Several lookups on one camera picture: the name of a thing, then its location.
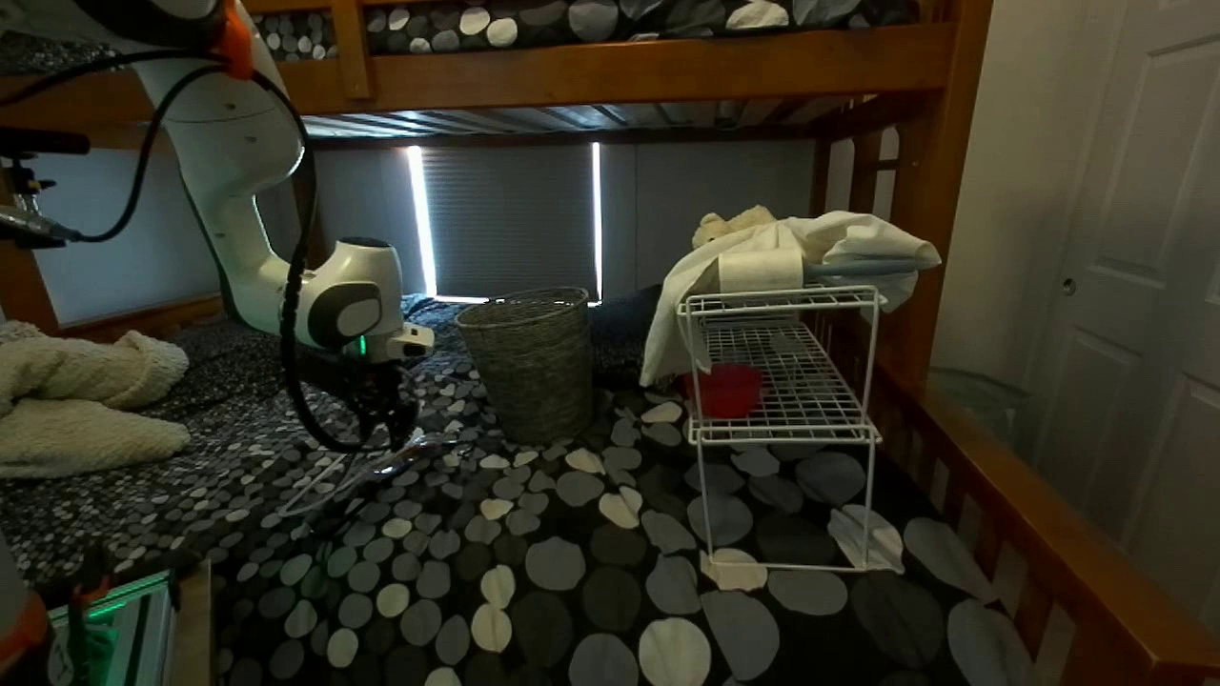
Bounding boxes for green lit white stand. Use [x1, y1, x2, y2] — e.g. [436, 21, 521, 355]
[47, 568, 180, 686]

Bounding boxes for white panelled room door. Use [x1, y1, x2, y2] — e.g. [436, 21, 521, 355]
[932, 0, 1220, 642]

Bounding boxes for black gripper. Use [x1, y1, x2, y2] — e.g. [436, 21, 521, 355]
[328, 351, 421, 449]

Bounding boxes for grey woven wicker basket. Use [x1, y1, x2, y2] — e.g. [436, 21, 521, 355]
[452, 287, 598, 449]

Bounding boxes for orange strap on arm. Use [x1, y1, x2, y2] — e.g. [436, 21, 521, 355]
[210, 0, 265, 83]

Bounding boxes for grey spotted black comforter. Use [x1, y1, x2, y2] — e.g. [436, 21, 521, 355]
[205, 297, 1060, 686]

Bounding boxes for dark speckled pillow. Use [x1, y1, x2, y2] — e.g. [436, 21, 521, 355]
[0, 303, 466, 601]

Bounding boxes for white wire shelf rack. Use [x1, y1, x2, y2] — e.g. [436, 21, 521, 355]
[675, 284, 913, 580]

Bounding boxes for grey window blinds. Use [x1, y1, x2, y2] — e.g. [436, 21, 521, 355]
[310, 132, 821, 311]

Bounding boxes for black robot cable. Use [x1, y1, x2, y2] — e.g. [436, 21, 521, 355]
[21, 52, 432, 459]

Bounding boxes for red container in rack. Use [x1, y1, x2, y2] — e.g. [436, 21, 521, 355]
[690, 361, 772, 425]

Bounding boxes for wooden bunk bed frame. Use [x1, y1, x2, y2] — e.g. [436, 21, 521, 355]
[0, 0, 1220, 686]

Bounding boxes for white draped towel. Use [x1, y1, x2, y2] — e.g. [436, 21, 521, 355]
[632, 205, 950, 393]

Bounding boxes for clear plastic bin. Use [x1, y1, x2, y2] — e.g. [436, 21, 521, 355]
[923, 366, 1039, 449]

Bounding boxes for spotted bunk mattress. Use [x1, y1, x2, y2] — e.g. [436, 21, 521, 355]
[247, 0, 927, 60]

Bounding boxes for beige folded towel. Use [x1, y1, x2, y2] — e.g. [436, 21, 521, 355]
[0, 318, 195, 416]
[0, 395, 195, 484]

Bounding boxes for black camera on mount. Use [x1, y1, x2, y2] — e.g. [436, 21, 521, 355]
[0, 121, 94, 253]

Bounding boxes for cream crumpled cloth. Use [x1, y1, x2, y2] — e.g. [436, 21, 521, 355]
[690, 201, 779, 257]

